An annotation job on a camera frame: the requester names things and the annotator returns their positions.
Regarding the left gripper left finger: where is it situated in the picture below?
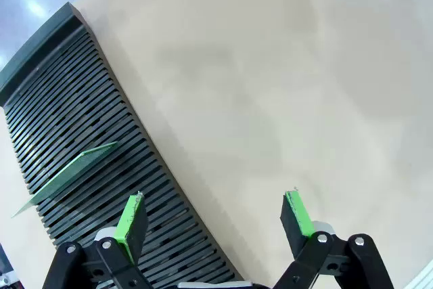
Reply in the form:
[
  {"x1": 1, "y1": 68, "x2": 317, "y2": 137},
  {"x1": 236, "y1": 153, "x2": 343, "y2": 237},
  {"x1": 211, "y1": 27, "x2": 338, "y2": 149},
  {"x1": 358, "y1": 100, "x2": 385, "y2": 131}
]
[{"x1": 42, "y1": 192, "x2": 153, "y2": 289}]

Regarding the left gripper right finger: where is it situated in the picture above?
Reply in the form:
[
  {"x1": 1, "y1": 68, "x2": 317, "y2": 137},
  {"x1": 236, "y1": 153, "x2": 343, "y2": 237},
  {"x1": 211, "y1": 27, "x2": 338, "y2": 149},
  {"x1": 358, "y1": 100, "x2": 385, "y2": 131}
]
[{"x1": 270, "y1": 187, "x2": 395, "y2": 289}]

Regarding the green PCB board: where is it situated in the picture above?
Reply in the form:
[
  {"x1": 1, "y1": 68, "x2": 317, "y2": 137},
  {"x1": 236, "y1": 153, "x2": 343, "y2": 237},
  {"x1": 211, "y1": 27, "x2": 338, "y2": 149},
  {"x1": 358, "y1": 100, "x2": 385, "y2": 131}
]
[{"x1": 10, "y1": 141, "x2": 118, "y2": 219}]

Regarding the black slotted PCB rack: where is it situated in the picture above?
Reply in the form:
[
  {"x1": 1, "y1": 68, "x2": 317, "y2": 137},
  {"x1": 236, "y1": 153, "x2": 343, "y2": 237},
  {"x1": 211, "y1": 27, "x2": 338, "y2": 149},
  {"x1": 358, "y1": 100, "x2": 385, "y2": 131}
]
[{"x1": 0, "y1": 1, "x2": 237, "y2": 286}]

